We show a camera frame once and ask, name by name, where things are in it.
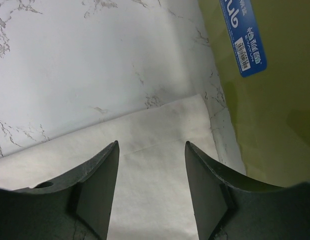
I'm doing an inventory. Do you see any white and green t shirt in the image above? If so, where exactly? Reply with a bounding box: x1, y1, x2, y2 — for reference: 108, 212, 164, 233
0, 95, 210, 240

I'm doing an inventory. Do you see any blue label on bin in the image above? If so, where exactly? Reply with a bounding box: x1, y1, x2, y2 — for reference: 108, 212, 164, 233
219, 0, 267, 78

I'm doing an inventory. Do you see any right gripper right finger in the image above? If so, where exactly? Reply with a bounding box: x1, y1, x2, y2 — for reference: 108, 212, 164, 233
184, 142, 310, 240

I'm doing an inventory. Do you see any olive green plastic bin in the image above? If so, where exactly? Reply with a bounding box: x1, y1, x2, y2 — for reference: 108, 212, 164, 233
199, 0, 310, 187

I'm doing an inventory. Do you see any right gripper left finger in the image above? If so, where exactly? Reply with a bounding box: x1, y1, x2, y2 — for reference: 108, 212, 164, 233
0, 141, 120, 240

